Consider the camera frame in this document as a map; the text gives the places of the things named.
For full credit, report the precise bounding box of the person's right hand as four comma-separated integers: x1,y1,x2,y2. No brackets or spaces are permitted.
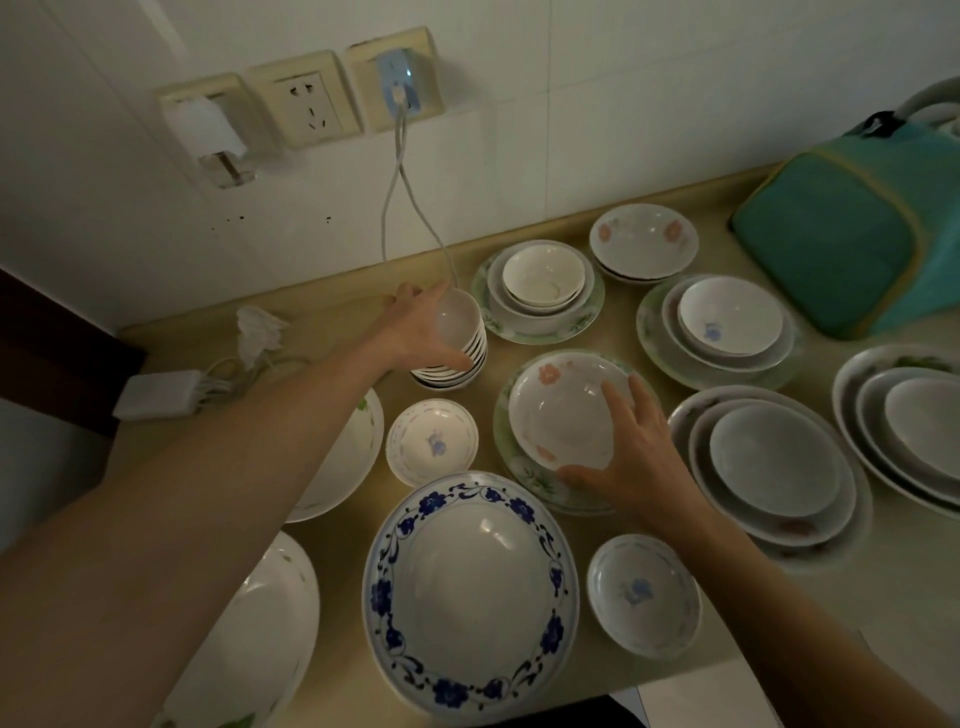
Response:
558,374,700,528

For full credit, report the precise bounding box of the person's left hand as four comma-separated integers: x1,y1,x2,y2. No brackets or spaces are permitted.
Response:
366,281,476,378

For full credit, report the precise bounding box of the small white bowl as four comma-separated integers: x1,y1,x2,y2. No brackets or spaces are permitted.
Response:
433,288,483,355

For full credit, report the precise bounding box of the pink flower bowl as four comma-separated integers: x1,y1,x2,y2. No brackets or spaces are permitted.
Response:
507,355,640,473
588,202,701,280

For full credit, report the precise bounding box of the person's left forearm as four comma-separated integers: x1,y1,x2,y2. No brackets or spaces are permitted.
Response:
0,331,396,728

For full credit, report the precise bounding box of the person's right forearm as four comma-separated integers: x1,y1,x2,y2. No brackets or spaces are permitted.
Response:
643,496,955,728

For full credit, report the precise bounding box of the green-rimmed floral plate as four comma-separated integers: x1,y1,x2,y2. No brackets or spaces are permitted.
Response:
470,244,606,347
635,273,806,393
492,348,663,518

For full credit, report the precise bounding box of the stack of black-striped bowls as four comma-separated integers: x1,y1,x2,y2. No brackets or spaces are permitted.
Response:
409,330,489,393

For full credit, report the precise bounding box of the medium white bowl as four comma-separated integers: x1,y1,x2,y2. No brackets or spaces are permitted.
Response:
486,239,597,337
660,274,797,375

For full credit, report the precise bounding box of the small cream bowl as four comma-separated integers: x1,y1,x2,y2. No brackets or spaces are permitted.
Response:
500,243,588,314

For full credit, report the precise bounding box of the small blue flower saucer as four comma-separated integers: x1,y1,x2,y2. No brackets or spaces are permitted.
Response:
384,398,480,489
585,533,703,662

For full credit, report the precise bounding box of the crumpled white tissue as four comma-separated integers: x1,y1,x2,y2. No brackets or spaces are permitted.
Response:
235,304,291,371

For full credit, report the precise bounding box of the large blue floral-rim plate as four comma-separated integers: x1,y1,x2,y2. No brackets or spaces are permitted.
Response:
361,470,581,726

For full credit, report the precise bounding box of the white round plate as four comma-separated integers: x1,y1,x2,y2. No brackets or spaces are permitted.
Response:
285,387,386,525

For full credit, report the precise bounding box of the small oval plate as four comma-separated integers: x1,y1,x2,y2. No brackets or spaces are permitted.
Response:
882,376,960,483
708,403,843,520

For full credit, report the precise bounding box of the medium oval plate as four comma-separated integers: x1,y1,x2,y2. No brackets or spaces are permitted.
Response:
687,398,858,549
855,366,960,505

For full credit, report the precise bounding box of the blue flower bowl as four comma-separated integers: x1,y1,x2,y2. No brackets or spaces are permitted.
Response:
676,275,786,358

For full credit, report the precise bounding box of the blue white charger plug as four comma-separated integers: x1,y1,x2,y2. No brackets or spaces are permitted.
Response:
376,48,422,115

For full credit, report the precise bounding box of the white plug adapter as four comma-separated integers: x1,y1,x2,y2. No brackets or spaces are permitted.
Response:
168,96,249,163

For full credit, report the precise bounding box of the white power brick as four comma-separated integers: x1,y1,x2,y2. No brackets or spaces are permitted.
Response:
111,368,235,422

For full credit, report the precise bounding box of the teal fabric bag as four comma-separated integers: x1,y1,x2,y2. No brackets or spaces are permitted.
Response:
728,111,960,343

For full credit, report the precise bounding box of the dark brown wooden panel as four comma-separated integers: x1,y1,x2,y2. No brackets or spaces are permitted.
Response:
0,265,148,441

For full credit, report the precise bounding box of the large white oval plate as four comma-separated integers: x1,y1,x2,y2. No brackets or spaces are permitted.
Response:
150,530,322,728

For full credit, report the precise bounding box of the white charging cable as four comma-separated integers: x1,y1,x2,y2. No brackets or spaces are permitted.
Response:
379,105,461,291

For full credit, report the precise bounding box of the white power brick cable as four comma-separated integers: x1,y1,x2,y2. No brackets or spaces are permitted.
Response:
201,352,310,400

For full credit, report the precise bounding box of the clear wall hook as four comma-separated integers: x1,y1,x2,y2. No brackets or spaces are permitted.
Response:
198,148,257,191

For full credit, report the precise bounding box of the white bag handle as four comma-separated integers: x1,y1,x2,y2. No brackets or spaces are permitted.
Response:
894,73,960,130

